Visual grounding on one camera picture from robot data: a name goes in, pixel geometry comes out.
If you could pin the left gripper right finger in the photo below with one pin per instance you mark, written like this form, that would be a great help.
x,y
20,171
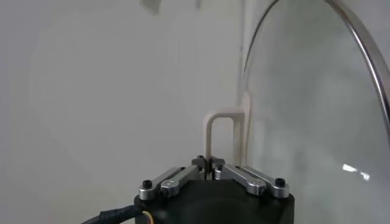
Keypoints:
x,y
250,182

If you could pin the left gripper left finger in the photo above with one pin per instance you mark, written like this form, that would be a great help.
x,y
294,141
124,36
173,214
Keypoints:
x,y
176,181

